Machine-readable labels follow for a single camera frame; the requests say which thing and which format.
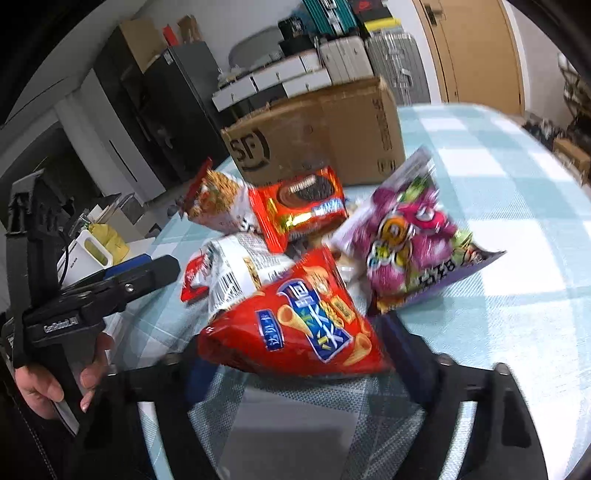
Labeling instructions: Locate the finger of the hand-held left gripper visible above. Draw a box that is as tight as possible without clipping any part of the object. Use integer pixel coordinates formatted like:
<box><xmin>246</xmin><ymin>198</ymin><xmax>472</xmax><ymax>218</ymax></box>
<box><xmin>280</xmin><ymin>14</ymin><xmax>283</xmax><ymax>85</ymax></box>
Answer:
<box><xmin>76</xmin><ymin>257</ymin><xmax>182</xmax><ymax>321</ymax></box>
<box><xmin>61</xmin><ymin>253</ymin><xmax>154</xmax><ymax>297</ymax></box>

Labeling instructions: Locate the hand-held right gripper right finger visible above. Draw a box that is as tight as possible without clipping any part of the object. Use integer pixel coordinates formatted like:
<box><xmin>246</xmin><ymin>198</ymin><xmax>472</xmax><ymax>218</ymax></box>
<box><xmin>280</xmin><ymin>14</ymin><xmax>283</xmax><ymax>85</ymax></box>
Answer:
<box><xmin>376</xmin><ymin>315</ymin><xmax>550</xmax><ymax>480</ymax></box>

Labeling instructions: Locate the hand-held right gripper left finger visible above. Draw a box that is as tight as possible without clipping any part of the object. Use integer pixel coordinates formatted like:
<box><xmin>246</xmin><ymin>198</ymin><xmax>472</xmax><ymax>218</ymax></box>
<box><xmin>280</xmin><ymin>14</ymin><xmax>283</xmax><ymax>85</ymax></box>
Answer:
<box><xmin>108</xmin><ymin>350</ymin><xmax>222</xmax><ymax>480</ymax></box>

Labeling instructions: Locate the white and red snack bag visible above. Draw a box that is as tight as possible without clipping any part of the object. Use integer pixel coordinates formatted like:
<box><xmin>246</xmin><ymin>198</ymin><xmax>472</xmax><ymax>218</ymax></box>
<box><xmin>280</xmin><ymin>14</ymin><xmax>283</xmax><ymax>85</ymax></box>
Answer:
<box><xmin>180</xmin><ymin>232</ymin><xmax>298</xmax><ymax>325</ymax></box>

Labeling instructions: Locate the purple snack bag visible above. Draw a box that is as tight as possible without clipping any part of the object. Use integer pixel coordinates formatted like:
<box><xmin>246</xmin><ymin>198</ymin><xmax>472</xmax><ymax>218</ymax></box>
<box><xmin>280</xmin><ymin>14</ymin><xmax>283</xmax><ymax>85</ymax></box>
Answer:
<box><xmin>329</xmin><ymin>147</ymin><xmax>507</xmax><ymax>315</ymax></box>

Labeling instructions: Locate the red cone snack bag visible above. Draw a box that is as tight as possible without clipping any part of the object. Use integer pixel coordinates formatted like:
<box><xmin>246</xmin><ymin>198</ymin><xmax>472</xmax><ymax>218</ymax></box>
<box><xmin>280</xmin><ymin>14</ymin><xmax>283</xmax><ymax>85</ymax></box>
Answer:
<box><xmin>198</xmin><ymin>246</ymin><xmax>394</xmax><ymax>378</ymax></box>

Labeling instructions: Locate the brown cardboard box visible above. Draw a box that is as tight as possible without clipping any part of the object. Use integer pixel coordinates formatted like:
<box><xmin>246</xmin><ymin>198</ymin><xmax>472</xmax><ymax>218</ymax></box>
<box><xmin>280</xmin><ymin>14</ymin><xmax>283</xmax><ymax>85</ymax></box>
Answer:
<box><xmin>221</xmin><ymin>75</ymin><xmax>407</xmax><ymax>188</ymax></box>

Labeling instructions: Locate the person's left hand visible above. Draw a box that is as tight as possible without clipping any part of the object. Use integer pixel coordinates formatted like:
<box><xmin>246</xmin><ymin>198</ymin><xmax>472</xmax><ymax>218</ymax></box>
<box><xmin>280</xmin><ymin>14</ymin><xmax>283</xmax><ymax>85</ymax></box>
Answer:
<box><xmin>15</xmin><ymin>333</ymin><xmax>116</xmax><ymax>421</ymax></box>

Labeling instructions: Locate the yellow bag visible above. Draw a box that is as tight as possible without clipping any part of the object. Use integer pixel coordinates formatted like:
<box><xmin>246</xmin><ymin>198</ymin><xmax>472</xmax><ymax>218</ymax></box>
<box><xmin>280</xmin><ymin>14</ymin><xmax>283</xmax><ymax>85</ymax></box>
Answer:
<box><xmin>89</xmin><ymin>223</ymin><xmax>131</xmax><ymax>267</ymax></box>

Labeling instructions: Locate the white plastic container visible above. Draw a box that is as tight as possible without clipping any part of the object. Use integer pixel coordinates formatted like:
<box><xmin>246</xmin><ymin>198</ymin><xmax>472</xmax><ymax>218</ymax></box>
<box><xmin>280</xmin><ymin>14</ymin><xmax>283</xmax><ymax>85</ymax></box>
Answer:
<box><xmin>59</xmin><ymin>228</ymin><xmax>115</xmax><ymax>288</ymax></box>

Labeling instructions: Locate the noodle snack bag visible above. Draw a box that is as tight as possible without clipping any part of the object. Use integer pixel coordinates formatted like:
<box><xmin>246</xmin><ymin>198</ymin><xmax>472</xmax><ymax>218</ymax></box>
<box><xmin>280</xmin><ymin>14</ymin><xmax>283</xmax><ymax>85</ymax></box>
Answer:
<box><xmin>178</xmin><ymin>158</ymin><xmax>260</xmax><ymax>234</ymax></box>

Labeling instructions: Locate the dark brown cabinet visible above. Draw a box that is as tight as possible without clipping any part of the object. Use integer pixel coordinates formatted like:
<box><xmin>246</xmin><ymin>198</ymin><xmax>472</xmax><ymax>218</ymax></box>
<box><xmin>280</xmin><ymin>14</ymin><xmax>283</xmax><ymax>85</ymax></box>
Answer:
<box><xmin>93</xmin><ymin>45</ymin><xmax>182</xmax><ymax>205</ymax></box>

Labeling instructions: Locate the checked blue tablecloth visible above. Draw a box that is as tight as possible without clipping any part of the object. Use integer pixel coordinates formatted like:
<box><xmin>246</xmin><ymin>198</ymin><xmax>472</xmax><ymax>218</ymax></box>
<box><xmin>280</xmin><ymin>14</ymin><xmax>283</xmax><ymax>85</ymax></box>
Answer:
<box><xmin>110</xmin><ymin>104</ymin><xmax>591</xmax><ymax>480</ymax></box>

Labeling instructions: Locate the orange chocolate cookie packet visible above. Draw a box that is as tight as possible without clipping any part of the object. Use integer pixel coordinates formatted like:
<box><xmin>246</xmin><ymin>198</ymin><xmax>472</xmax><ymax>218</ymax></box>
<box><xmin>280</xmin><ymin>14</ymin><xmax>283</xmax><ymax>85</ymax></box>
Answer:
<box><xmin>249</xmin><ymin>165</ymin><xmax>350</xmax><ymax>253</ymax></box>

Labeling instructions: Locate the black fridge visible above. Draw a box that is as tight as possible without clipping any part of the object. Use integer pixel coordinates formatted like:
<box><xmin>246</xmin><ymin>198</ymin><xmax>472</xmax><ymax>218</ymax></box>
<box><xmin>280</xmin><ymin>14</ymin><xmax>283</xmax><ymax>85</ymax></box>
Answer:
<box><xmin>142</xmin><ymin>43</ymin><xmax>232</xmax><ymax>186</ymax></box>

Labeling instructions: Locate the cardboard box on cabinet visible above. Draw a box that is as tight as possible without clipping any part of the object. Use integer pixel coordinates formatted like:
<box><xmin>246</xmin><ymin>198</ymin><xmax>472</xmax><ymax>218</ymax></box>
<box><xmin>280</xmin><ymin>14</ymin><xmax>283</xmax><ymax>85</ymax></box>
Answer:
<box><xmin>119</xmin><ymin>17</ymin><xmax>168</xmax><ymax>73</ymax></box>

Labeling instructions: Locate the white drawer unit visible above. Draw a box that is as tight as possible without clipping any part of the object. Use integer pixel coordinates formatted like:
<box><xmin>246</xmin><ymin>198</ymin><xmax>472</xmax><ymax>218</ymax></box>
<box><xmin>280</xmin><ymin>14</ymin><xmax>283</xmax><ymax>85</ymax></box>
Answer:
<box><xmin>211</xmin><ymin>52</ymin><xmax>334</xmax><ymax>110</ymax></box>

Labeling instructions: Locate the grey round chair back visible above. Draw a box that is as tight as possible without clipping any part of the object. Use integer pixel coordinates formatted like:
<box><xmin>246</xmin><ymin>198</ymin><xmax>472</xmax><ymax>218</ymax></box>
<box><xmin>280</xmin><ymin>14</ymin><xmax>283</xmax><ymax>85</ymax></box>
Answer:
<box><xmin>228</xmin><ymin>27</ymin><xmax>302</xmax><ymax>71</ymax></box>

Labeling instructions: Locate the small cardboard box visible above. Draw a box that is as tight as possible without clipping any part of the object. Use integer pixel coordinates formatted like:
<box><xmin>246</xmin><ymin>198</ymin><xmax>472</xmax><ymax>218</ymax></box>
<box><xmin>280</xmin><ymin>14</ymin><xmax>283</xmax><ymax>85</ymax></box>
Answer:
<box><xmin>551</xmin><ymin>137</ymin><xmax>591</xmax><ymax>175</ymax></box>

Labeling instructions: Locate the grey suitcase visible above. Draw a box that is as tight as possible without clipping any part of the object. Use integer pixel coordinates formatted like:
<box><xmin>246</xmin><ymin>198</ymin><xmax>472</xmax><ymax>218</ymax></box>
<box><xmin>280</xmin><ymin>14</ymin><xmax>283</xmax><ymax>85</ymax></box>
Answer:
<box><xmin>366</xmin><ymin>31</ymin><xmax>433</xmax><ymax>105</ymax></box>

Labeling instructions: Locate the black labelled box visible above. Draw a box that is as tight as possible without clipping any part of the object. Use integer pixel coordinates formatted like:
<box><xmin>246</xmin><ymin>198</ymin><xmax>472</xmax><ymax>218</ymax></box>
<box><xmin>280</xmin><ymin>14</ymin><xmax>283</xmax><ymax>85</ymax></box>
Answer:
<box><xmin>276</xmin><ymin>17</ymin><xmax>320</xmax><ymax>52</ymax></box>

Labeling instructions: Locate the white suitcase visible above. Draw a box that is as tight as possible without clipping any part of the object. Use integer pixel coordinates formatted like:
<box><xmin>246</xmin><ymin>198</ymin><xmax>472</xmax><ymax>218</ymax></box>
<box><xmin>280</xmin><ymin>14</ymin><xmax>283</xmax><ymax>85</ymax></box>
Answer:
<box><xmin>318</xmin><ymin>36</ymin><xmax>376</xmax><ymax>85</ymax></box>

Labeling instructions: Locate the wooden door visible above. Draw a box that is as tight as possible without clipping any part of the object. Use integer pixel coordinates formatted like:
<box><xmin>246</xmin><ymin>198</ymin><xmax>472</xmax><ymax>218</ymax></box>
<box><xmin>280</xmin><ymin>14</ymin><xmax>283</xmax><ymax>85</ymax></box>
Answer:
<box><xmin>412</xmin><ymin>0</ymin><xmax>526</xmax><ymax>114</ymax></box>

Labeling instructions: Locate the shoe rack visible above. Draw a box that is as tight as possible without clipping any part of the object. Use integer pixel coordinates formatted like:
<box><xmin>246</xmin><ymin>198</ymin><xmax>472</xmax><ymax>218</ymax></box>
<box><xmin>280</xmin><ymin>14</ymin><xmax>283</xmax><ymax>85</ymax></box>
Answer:
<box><xmin>555</xmin><ymin>52</ymin><xmax>591</xmax><ymax>139</ymax></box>

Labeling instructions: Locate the yellow and black box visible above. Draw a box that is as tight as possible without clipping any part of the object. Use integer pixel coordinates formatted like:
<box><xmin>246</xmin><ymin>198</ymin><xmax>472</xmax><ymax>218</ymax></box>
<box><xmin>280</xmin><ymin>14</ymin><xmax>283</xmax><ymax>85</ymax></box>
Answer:
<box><xmin>360</xmin><ymin>17</ymin><xmax>394</xmax><ymax>38</ymax></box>

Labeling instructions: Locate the teal suitcase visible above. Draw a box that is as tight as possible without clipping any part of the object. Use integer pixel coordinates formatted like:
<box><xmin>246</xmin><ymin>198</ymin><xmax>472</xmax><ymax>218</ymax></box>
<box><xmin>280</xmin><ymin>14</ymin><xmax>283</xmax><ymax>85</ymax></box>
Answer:
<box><xmin>302</xmin><ymin>0</ymin><xmax>359</xmax><ymax>36</ymax></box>

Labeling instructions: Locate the black shoe box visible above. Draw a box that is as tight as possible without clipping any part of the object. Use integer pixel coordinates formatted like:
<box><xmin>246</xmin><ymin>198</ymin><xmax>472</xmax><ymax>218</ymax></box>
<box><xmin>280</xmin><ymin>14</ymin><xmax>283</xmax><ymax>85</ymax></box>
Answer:
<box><xmin>346</xmin><ymin>0</ymin><xmax>392</xmax><ymax>24</ymax></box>

